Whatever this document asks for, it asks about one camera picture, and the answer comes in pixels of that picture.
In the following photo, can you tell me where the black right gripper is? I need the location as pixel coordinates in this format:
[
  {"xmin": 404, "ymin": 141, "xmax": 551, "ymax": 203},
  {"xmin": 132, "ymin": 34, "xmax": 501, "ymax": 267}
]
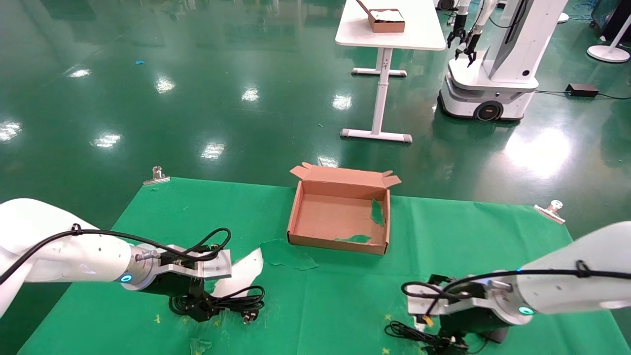
[{"xmin": 423, "ymin": 308, "xmax": 512, "ymax": 355}]

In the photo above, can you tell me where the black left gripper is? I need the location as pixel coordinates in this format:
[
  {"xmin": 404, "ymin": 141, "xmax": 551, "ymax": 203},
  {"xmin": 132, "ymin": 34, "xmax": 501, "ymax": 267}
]
[{"xmin": 140, "ymin": 273, "xmax": 220, "ymax": 324}]

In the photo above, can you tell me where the black power cable with plug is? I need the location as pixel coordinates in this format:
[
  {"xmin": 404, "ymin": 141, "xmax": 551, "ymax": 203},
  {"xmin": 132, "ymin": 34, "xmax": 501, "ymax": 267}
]
[{"xmin": 169, "ymin": 285, "xmax": 266, "ymax": 324}]

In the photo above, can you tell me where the open brown cardboard box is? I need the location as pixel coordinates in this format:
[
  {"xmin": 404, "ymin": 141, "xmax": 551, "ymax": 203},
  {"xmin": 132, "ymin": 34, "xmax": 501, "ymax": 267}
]
[{"xmin": 287, "ymin": 163, "xmax": 402, "ymax": 255}]

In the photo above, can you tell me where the small brown box with papers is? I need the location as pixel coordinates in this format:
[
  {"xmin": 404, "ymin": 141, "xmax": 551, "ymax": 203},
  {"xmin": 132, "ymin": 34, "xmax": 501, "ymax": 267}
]
[{"xmin": 356, "ymin": 0, "xmax": 406, "ymax": 34}]

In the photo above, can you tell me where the torn green table cloth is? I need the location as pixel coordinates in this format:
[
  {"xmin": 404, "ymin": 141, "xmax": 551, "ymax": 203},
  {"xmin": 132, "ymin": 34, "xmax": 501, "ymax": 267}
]
[{"xmin": 17, "ymin": 177, "xmax": 630, "ymax": 355}]

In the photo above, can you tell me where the metal cloth clip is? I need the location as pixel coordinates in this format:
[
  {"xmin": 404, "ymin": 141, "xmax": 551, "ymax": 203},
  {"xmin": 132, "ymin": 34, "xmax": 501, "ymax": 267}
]
[
  {"xmin": 143, "ymin": 167, "xmax": 171, "ymax": 186},
  {"xmin": 534, "ymin": 200, "xmax": 566, "ymax": 225}
]

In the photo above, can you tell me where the white background wheeled robot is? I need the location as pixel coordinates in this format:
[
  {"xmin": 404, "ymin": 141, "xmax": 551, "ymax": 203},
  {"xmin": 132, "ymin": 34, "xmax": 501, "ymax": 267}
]
[{"xmin": 438, "ymin": 0, "xmax": 570, "ymax": 122}]

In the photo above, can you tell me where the white background table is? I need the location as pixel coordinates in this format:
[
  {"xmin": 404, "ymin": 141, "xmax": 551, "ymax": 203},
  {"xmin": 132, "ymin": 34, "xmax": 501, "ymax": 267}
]
[{"xmin": 335, "ymin": 0, "xmax": 447, "ymax": 144}]

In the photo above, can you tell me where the white floor stand base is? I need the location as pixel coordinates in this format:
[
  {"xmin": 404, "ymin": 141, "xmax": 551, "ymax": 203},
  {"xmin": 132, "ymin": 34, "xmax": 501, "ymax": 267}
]
[{"xmin": 587, "ymin": 12, "xmax": 631, "ymax": 64}]

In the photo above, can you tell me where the dark background cabinet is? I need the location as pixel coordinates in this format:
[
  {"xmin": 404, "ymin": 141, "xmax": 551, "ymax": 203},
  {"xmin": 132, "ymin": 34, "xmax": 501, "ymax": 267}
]
[{"xmin": 592, "ymin": 0, "xmax": 631, "ymax": 43}]

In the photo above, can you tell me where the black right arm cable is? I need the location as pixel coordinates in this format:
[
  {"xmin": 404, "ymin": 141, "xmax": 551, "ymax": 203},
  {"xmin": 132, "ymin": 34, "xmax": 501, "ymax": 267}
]
[{"xmin": 402, "ymin": 260, "xmax": 631, "ymax": 302}]

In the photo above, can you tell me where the black floor adapter with cable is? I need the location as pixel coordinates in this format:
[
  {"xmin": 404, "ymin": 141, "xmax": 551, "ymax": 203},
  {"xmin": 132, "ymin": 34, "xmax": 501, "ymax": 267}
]
[{"xmin": 535, "ymin": 84, "xmax": 631, "ymax": 101}]

